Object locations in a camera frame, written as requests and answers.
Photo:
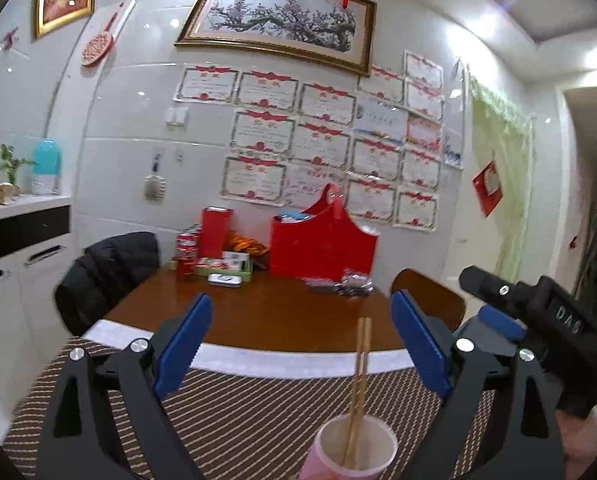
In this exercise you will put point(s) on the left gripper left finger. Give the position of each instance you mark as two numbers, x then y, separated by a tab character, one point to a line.
79	438

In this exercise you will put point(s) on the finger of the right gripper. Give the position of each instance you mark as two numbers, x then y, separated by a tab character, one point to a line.
502	323
499	293

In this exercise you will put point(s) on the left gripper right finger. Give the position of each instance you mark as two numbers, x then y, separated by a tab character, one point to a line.
521	440

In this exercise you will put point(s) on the white kitchen cabinet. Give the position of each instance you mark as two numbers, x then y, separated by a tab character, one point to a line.
36	248

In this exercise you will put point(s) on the right hand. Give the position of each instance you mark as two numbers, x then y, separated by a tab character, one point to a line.
579	441

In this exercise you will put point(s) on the brown wooden chair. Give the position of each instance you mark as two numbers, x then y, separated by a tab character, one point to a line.
433	298

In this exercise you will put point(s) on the red door poster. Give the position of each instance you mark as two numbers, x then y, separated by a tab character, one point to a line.
488	188

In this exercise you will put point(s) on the chopstick in cup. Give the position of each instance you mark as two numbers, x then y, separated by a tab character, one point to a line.
355	402
362	391

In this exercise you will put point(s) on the pink cylindrical cup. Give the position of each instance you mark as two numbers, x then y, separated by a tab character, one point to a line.
343	449

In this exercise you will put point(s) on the plastic snack packet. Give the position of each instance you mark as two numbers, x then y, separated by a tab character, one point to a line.
352	284

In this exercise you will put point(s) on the brown polka dot tablecloth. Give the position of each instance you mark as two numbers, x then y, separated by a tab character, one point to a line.
238	427

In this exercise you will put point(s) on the black jacket on chair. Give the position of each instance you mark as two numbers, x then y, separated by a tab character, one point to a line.
103	276

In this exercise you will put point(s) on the red gift bag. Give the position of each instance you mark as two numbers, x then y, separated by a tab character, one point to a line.
325	245

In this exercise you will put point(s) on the red soda can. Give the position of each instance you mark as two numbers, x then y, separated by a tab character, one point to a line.
186	255

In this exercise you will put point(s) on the green tray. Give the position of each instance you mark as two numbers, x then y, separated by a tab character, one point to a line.
240	267

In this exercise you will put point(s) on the small green plant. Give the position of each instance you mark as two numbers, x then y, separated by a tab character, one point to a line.
9	165

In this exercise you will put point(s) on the orange snack bag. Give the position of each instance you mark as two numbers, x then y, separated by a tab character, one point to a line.
257	251

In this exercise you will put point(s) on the red box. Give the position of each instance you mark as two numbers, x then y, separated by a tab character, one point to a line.
215	227

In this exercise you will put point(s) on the framed plum blossom painting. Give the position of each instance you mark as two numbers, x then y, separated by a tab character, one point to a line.
334	33

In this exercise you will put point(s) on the hanging brush on wall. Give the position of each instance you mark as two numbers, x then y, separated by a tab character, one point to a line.
154	186

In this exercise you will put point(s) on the red round wall ornament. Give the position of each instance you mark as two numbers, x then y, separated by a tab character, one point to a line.
97	47

